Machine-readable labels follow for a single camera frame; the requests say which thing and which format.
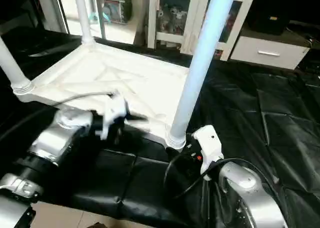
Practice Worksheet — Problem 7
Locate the white glass-door cabinet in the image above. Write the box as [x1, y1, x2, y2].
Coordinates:
[146, 0, 259, 61]

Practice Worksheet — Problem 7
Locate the light blue metal frame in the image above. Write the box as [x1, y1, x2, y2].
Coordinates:
[90, 0, 109, 39]

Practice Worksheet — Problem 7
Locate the dark storage box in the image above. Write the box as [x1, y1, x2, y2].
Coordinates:
[102, 0, 134, 24]

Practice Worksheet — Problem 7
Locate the white plastic table top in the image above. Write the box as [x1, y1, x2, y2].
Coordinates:
[14, 40, 201, 149]

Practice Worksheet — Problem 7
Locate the white plastic table leg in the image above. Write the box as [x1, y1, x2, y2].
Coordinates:
[0, 37, 35, 96]
[74, 0, 96, 46]
[165, 0, 240, 149]

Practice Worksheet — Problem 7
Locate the black box yellow label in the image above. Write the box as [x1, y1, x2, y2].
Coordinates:
[249, 0, 292, 36]

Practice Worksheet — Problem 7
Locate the black metal shelf rack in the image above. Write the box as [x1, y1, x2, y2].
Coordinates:
[0, 0, 57, 38]

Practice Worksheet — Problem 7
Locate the white drawer unit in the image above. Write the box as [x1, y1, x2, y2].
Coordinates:
[230, 35, 312, 71]

